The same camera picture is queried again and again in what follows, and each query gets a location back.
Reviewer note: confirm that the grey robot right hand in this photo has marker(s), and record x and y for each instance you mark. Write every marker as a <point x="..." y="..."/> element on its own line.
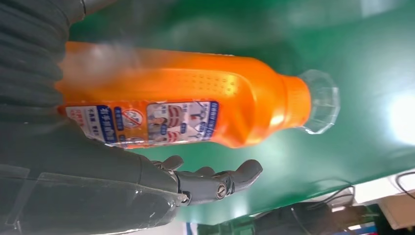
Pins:
<point x="81" y="181"/>

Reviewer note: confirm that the white table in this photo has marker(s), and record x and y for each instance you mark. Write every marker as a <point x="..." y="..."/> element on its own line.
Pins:
<point x="373" y="189"/>

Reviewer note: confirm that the cardboard box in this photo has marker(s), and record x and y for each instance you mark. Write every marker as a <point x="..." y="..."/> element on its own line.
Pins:
<point x="398" y="211"/>

